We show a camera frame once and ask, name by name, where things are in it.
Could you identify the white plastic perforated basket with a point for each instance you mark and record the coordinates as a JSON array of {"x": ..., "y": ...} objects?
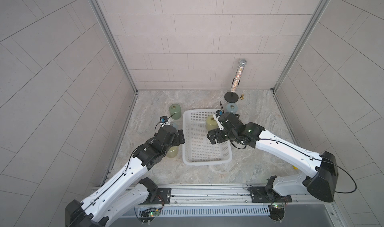
[{"x": 197, "y": 149}]

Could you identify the sprinkle tube on black stand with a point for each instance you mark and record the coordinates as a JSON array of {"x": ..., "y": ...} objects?
[{"x": 232, "y": 96}]

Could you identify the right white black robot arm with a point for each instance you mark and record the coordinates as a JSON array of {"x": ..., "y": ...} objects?
[{"x": 319, "y": 172}]

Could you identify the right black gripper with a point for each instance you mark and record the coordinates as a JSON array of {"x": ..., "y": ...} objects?
[{"x": 218, "y": 138}]

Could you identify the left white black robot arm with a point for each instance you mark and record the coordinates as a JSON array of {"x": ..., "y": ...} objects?
[{"x": 126, "y": 189}]

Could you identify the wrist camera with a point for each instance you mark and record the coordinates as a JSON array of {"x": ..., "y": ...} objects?
[
  {"x": 163, "y": 119},
  {"x": 216, "y": 117}
]

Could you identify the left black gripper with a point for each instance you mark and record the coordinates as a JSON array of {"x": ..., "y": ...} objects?
[{"x": 177, "y": 141}]

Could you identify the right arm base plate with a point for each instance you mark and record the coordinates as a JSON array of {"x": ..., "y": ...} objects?
[{"x": 260, "y": 195}]

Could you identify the green canister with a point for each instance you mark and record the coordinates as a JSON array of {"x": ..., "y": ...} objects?
[{"x": 175, "y": 111}]

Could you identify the aluminium rail frame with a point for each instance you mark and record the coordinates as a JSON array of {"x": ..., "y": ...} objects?
[{"x": 214, "y": 195}]

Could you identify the left circuit board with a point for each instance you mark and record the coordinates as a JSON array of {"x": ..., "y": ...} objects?
[{"x": 148, "y": 215}]

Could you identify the yellow-green canister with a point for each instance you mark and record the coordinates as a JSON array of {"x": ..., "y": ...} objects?
[
  {"x": 173, "y": 152},
  {"x": 211, "y": 123}
]

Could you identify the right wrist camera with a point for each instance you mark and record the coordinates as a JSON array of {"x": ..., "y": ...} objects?
[{"x": 216, "y": 117}]

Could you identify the blue-grey canister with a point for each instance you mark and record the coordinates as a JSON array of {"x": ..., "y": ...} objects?
[
  {"x": 232, "y": 108},
  {"x": 174, "y": 125}
]

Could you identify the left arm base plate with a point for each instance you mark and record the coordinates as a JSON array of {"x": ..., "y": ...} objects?
[{"x": 161, "y": 196}]

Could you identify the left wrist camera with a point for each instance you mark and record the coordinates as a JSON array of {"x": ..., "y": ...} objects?
[{"x": 163, "y": 119}]

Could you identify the right circuit board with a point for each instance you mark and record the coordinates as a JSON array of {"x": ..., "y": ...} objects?
[{"x": 277, "y": 212}]

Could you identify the circuit board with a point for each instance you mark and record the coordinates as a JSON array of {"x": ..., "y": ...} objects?
[
  {"x": 277, "y": 212},
  {"x": 148, "y": 215}
]

